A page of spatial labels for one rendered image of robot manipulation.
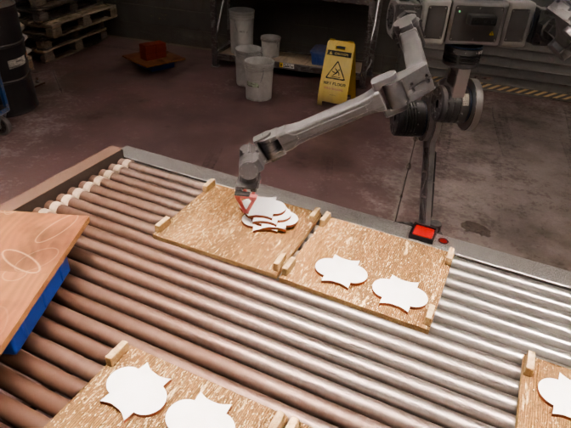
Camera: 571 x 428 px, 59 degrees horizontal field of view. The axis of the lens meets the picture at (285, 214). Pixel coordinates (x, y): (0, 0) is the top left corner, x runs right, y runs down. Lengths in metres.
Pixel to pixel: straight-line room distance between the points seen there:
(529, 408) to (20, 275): 1.17
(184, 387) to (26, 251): 0.54
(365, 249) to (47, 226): 0.89
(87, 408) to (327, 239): 0.80
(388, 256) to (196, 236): 0.57
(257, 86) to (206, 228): 3.60
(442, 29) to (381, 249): 0.84
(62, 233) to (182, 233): 0.34
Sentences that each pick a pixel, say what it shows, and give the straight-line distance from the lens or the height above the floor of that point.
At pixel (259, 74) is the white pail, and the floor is 0.28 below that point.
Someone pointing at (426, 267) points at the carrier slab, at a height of 0.94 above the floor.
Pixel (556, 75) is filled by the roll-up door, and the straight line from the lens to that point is 6.21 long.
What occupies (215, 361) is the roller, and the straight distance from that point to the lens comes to 1.21.
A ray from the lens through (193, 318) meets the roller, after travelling 1.32.
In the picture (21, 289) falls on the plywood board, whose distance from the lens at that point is 1.30.
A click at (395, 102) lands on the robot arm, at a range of 1.42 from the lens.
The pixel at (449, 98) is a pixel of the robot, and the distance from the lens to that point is 2.07.
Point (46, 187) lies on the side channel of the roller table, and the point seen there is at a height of 0.95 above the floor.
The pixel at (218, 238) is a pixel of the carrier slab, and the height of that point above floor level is 0.94.
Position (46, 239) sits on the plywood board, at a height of 1.04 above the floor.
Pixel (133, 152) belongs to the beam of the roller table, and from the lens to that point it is 2.10.
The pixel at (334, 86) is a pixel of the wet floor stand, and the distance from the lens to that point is 5.04.
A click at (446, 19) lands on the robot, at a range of 1.96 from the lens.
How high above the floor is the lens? 1.84
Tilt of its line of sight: 33 degrees down
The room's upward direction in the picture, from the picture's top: 3 degrees clockwise
